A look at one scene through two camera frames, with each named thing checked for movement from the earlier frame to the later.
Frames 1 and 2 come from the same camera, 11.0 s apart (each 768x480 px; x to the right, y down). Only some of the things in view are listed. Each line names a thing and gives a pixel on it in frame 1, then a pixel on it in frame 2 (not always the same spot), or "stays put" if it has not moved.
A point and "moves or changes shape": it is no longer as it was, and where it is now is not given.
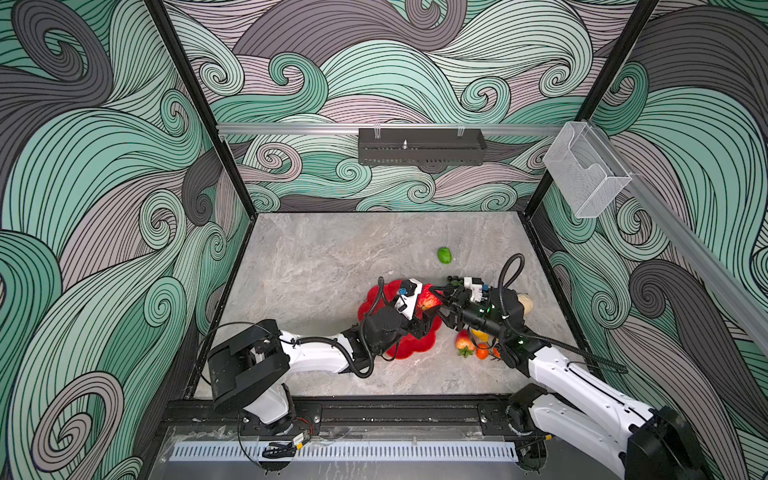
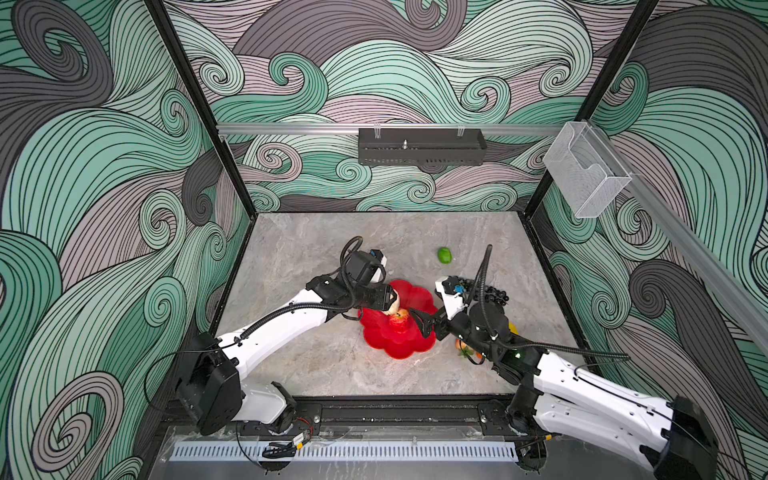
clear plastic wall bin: (587, 171) stays put
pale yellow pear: (527, 303) moves or changes shape
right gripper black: (458, 310) -> (431, 321)
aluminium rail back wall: (315, 129) stays put
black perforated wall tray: (421, 146) stays put
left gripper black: (420, 325) -> (383, 301)
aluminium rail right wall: (704, 259) stays put
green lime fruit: (445, 255) stays put
